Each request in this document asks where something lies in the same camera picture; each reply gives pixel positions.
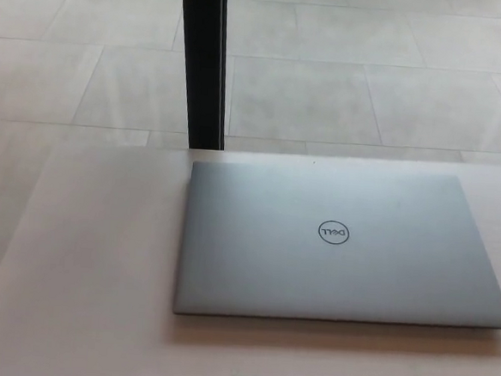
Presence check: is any silver Dell laptop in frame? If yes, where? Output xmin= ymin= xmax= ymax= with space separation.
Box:
xmin=171 ymin=155 xmax=501 ymax=339

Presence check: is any black vertical post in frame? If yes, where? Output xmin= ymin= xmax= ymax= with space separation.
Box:
xmin=168 ymin=0 xmax=236 ymax=153

